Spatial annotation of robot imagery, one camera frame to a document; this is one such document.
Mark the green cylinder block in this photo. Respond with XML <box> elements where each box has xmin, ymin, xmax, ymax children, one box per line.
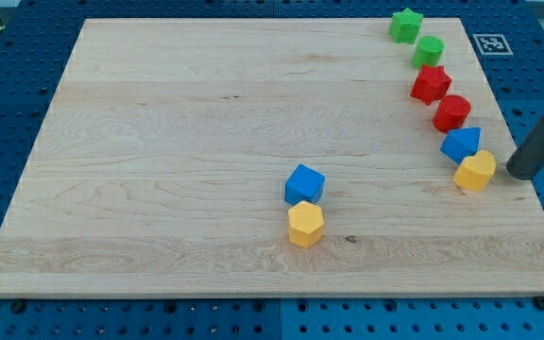
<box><xmin>412</xmin><ymin>36</ymin><xmax>445</xmax><ymax>69</ymax></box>

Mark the green star block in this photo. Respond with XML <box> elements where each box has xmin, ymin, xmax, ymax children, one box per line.
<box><xmin>389</xmin><ymin>8</ymin><xmax>424</xmax><ymax>44</ymax></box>

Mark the red cylinder block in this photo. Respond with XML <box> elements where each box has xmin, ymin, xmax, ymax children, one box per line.
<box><xmin>433</xmin><ymin>94</ymin><xmax>471</xmax><ymax>133</ymax></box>

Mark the blue pentagon block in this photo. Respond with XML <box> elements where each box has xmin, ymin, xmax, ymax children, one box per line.
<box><xmin>440</xmin><ymin>127</ymin><xmax>482</xmax><ymax>164</ymax></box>

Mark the blue cube block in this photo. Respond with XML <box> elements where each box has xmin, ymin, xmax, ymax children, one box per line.
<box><xmin>284</xmin><ymin>164</ymin><xmax>326</xmax><ymax>205</ymax></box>

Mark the yellow hexagon block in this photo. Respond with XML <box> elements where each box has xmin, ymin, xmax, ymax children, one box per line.
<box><xmin>287</xmin><ymin>200</ymin><xmax>325</xmax><ymax>248</ymax></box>

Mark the yellow heart block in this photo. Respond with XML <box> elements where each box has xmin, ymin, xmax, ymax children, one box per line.
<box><xmin>453</xmin><ymin>150</ymin><xmax>497</xmax><ymax>191</ymax></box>

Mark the red star block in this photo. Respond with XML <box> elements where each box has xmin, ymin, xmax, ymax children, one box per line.
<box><xmin>410</xmin><ymin>64</ymin><xmax>452</xmax><ymax>106</ymax></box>

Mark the wooden board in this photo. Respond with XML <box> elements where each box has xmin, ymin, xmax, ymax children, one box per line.
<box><xmin>0</xmin><ymin>18</ymin><xmax>544</xmax><ymax>299</ymax></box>

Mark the white fiducial marker tag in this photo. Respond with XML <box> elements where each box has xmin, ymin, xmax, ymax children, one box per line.
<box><xmin>473</xmin><ymin>33</ymin><xmax>513</xmax><ymax>56</ymax></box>

